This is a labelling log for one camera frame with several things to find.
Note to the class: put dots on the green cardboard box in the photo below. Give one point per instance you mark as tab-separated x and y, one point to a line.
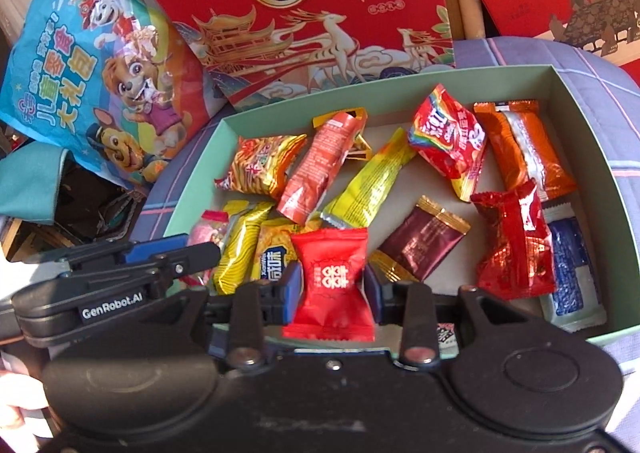
605	173

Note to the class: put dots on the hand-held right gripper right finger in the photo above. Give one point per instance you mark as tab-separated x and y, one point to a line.
373	294

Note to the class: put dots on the blue and white packet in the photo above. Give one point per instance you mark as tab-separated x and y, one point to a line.
570	268

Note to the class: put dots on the yellow packet with blue label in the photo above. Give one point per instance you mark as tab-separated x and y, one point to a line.
277	248

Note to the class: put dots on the long yellow snack packet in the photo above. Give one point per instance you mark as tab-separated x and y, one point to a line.
370	183

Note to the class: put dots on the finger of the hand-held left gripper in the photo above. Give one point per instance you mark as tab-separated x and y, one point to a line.
150	249
192	255

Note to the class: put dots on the small yellow candy packet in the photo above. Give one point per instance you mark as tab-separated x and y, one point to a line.
361	138

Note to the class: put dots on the packet with square code print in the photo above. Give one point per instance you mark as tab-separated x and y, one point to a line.
446	339

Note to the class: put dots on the gold-edged brown packet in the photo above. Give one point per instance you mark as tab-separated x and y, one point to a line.
392	267

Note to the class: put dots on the yellow striped snack packet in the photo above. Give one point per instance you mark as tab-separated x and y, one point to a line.
235	253

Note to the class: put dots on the orange-red striped snack packet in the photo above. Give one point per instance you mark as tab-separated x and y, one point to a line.
260	165

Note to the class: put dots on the teal cloth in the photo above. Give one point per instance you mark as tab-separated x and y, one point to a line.
30	183

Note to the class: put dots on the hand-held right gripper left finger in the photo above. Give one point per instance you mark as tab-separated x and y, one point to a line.
290	294

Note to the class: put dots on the red rainbow snack packet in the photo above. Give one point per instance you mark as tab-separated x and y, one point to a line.
445	143

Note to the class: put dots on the orange packet with silver stripe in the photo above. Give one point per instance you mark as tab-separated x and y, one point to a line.
530	148

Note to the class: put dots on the blue cartoon snack bag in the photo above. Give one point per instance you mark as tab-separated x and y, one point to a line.
100	63

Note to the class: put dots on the red candy packet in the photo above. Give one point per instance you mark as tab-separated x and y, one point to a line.
330	278

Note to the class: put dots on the pink cartoon candy packet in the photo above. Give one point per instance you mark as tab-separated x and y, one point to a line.
210	230

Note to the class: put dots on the dark maroon snack packet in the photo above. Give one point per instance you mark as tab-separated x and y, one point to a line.
425	238

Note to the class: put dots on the red gift bag with deer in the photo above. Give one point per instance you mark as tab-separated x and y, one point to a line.
310	18

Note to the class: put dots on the person's left hand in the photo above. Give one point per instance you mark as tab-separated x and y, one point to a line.
22	403

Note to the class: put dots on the red foil snack packet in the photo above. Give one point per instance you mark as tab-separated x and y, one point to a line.
515	243

